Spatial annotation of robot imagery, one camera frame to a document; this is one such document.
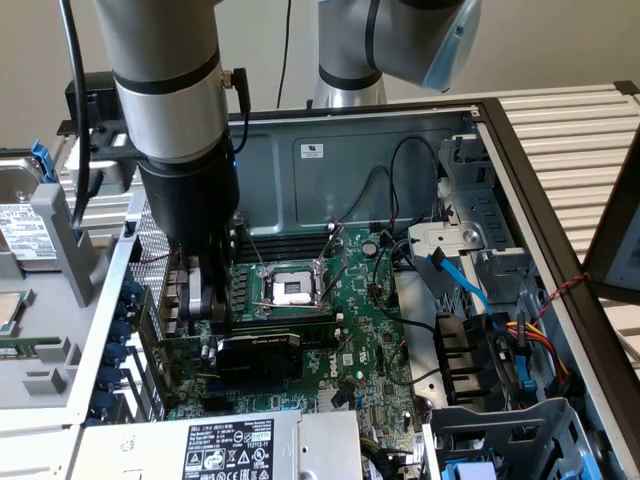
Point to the silver chipset heatsink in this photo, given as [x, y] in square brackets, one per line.
[325, 402]

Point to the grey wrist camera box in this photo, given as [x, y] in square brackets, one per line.
[112, 175]

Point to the black table end cap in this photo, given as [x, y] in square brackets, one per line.
[627, 90]

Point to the coin cell battery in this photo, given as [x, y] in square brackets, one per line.
[370, 247]

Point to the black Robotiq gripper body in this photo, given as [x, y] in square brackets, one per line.
[190, 200]

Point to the grey parts rack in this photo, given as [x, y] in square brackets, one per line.
[50, 310]

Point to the dark framed panel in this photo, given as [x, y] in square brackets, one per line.
[607, 240]

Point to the grey metal disk bay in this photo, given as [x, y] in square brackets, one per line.
[480, 210]

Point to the black CPU cooler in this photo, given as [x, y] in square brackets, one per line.
[102, 97]

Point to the blue card retention clip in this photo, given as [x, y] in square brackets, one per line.
[132, 291]
[108, 380]
[123, 310]
[101, 403]
[114, 355]
[120, 332]

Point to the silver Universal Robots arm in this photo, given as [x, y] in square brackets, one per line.
[165, 60]

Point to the white sticker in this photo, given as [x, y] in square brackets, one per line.
[311, 150]

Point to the silver hard disk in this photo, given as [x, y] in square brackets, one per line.
[25, 230]

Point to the open grey PC case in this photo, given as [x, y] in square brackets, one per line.
[350, 175]

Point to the green Dell motherboard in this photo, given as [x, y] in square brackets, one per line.
[360, 300]

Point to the silver locking lever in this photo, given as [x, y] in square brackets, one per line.
[255, 250]
[280, 303]

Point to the blue disk carrier bracket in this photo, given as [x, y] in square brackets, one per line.
[42, 160]

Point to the green GPU with black fan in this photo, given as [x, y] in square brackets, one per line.
[260, 360]

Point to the grey perforated disk cage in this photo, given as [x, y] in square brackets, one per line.
[500, 425]

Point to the silver socket cover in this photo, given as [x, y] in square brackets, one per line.
[337, 250]

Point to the black plastic fan shroud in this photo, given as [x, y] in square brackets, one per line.
[460, 350]

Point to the grey power supply unit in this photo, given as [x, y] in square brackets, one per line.
[150, 445]

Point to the black RAM slot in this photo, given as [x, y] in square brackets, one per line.
[300, 320]
[285, 242]
[285, 255]

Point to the silver CPU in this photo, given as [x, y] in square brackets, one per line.
[10, 312]

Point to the short black expansion slot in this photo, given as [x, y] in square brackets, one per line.
[214, 405]

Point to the light blue disk tray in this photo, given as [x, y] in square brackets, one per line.
[470, 472]

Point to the CPU socket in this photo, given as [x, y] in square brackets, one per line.
[290, 290]

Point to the blue expansion slot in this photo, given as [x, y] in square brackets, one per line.
[212, 386]

